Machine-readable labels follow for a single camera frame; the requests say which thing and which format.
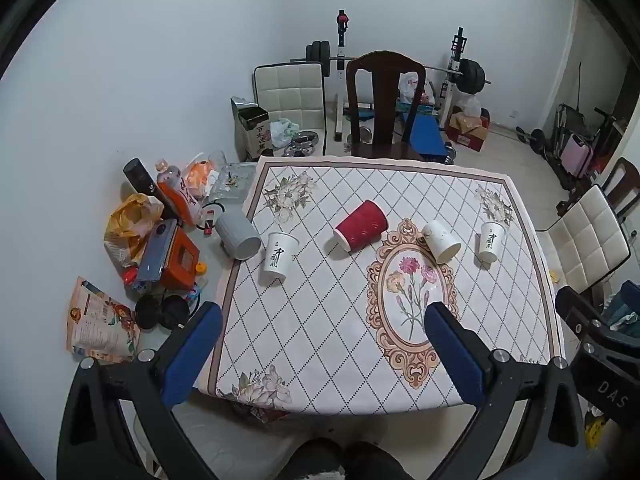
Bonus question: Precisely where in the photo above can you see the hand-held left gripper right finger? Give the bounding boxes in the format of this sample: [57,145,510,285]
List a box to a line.
[425,301,586,480]

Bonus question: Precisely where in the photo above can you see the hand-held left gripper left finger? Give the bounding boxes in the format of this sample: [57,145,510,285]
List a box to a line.
[56,301,223,480]

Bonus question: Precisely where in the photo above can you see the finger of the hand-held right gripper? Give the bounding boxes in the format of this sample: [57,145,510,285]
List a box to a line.
[555,286,615,342]

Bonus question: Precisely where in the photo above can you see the plain white paper cup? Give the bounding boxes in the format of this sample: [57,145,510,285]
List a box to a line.
[421,220,462,264]

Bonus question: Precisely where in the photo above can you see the red paper cup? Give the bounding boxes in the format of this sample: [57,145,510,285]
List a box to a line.
[332,200,390,253]

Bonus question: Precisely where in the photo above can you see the white paper cup black print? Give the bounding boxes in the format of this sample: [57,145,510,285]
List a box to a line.
[258,232,299,283]
[475,221,507,264]

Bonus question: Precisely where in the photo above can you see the grey plastic cup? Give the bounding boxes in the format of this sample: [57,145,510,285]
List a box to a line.
[215,211,262,261]

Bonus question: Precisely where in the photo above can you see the white padded chair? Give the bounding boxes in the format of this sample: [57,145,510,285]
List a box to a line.
[252,62,328,156]
[537,185,633,306]

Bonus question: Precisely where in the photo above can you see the orange box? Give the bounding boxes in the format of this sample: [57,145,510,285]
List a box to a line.
[136,219,202,293]

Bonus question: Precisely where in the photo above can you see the colourful printed leaflet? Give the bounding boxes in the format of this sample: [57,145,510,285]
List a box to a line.
[66,276,141,365]

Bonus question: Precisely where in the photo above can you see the floral printed tablecloth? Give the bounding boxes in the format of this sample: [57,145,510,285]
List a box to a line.
[192,156,568,417]

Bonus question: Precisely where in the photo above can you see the person's right leg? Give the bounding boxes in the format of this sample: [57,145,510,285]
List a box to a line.
[345,441,417,480]

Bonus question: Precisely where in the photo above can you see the person's leg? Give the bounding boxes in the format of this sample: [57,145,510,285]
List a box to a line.
[287,437,351,480]
[345,441,417,480]

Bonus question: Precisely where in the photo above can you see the dark wooden chair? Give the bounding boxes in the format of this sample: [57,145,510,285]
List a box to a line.
[345,51,427,161]
[602,157,640,221]

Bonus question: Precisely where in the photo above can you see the yellow plastic bag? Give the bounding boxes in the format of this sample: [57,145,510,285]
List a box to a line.
[104,193,165,268]

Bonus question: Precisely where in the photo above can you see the pink suitcase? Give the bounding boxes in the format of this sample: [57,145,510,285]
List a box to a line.
[562,132,594,178]

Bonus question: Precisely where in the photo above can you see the orange drink bottle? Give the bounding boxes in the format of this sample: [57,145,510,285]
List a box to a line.
[155,159,203,224]

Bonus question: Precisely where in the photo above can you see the person's left leg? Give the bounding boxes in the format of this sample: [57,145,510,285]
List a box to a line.
[287,437,351,480]

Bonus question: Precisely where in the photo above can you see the orange snack packet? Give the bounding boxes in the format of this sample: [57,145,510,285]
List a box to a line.
[182,160,221,202]

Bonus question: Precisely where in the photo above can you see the clear glass tray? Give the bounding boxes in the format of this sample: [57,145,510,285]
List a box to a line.
[207,162,258,204]

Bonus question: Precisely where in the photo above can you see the black bottle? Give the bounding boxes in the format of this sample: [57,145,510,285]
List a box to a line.
[123,158,166,207]

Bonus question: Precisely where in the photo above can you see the black folding cart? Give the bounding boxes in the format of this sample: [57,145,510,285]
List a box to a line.
[515,102,626,191]

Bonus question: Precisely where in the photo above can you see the cardboard box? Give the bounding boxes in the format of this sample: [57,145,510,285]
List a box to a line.
[445,107,491,153]

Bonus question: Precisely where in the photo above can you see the blue weight bench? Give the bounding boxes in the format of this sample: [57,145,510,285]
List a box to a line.
[397,102,447,159]

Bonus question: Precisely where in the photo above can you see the dark green tea box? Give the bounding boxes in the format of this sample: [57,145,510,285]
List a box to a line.
[231,96,275,162]

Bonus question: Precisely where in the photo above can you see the pale green plastic bag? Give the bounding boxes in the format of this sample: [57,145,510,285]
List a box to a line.
[270,117,301,147]

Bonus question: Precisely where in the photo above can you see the black barbell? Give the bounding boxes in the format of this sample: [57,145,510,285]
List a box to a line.
[290,41,492,96]

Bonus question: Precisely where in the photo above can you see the white plastic bag red print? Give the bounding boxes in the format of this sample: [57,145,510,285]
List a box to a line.
[397,72,426,104]

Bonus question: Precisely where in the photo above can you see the white barbell rack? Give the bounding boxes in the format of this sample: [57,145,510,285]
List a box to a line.
[332,9,468,143]

